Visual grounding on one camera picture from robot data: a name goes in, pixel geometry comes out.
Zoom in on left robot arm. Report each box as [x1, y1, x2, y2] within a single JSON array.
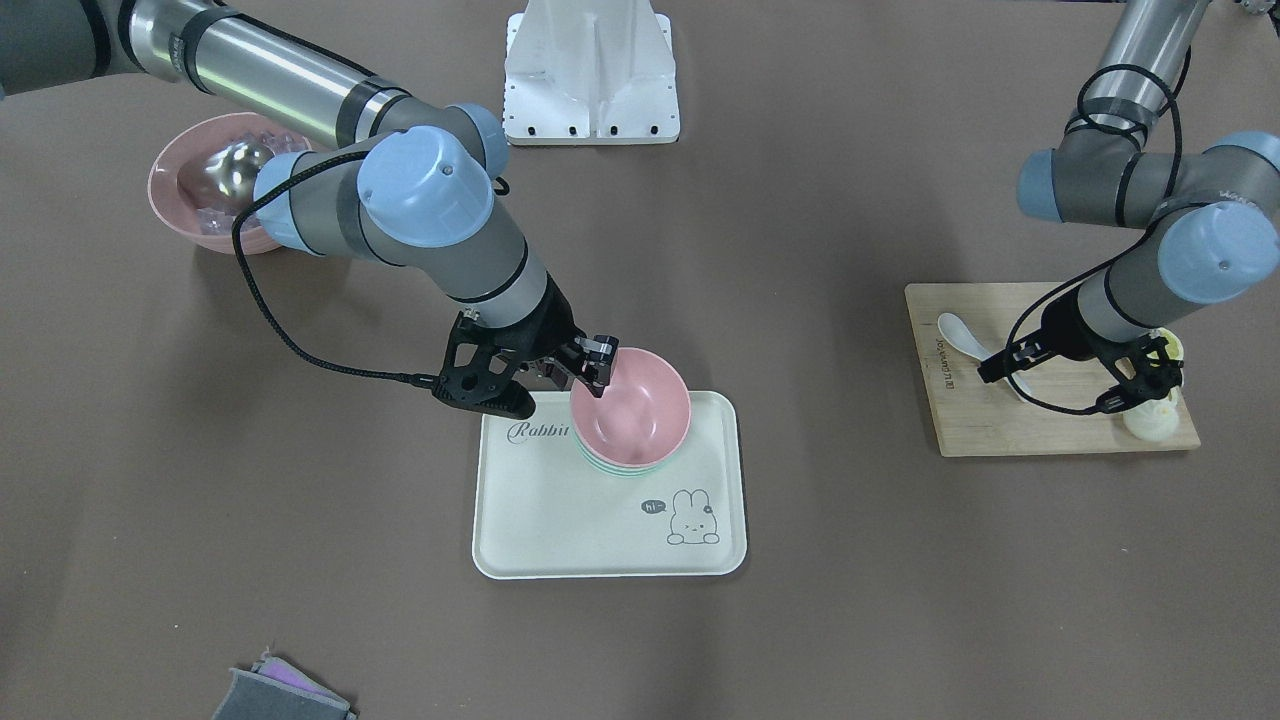
[[979, 1, 1279, 397]]

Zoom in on white steamed bun toy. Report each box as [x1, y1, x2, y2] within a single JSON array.
[[1121, 393, 1180, 443]]

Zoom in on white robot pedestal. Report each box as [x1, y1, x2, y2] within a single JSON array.
[[502, 1, 682, 146]]

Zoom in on lemon slice front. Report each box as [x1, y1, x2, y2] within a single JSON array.
[[1149, 327, 1185, 363]]

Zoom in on cream serving tray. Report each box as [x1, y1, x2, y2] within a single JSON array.
[[472, 391, 748, 580]]

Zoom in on metal ice scoop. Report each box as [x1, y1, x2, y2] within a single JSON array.
[[177, 138, 275, 214]]

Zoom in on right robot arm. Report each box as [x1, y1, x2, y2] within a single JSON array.
[[3, 1, 618, 419]]

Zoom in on grey folded cloth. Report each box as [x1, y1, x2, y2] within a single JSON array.
[[212, 652, 358, 719]]

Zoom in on large pink bowl with ice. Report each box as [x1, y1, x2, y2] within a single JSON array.
[[147, 111, 314, 254]]

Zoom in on stacked green bowls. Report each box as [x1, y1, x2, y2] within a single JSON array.
[[577, 445, 675, 477]]

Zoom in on wooden cutting board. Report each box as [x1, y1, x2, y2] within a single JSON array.
[[905, 282, 1201, 457]]

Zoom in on white ceramic spoon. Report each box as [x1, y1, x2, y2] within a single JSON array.
[[937, 313, 995, 363]]

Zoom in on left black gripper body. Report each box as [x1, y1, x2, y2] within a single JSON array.
[[1029, 295, 1110, 363]]

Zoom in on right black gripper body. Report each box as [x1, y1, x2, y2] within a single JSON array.
[[500, 290, 591, 389]]

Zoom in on small pink bowl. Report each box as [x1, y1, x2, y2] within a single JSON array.
[[570, 347, 692, 468]]

